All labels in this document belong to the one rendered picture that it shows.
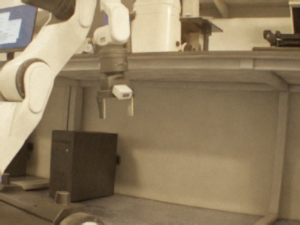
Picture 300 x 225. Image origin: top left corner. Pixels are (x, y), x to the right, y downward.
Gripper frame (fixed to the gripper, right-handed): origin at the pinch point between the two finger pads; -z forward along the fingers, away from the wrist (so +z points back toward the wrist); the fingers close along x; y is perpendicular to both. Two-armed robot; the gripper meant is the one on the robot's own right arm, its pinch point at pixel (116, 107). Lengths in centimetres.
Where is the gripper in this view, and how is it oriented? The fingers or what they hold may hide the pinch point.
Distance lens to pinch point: 125.8
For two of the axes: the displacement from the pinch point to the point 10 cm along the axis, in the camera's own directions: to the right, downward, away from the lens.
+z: -0.6, -10.0, -0.7
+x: 8.0, -0.9, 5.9
